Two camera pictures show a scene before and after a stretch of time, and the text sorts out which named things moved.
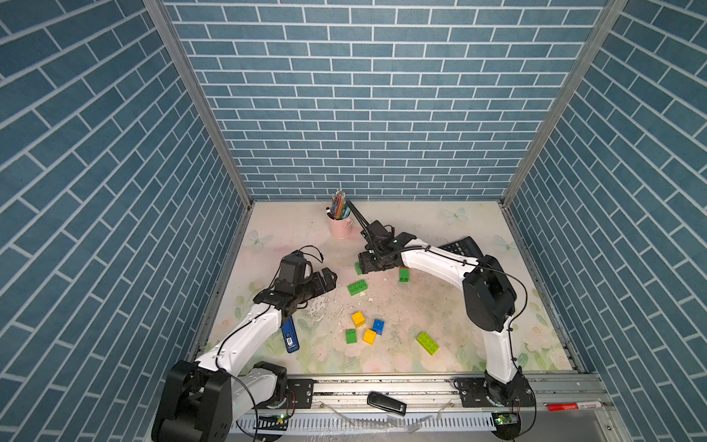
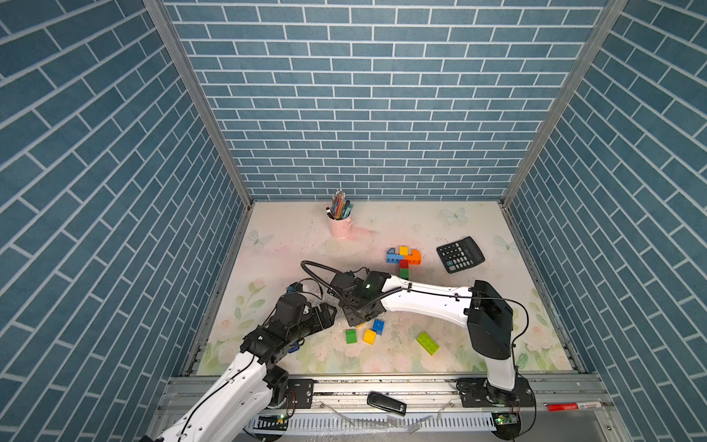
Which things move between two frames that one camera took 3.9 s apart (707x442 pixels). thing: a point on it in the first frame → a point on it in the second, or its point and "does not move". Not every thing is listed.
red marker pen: x=555 y=407 does not move
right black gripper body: x=372 y=262 → x=352 y=316
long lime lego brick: x=427 y=343 does not move
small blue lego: x=378 y=326 does not move
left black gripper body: x=311 y=286 → x=307 y=323
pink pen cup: x=339 y=227 does not move
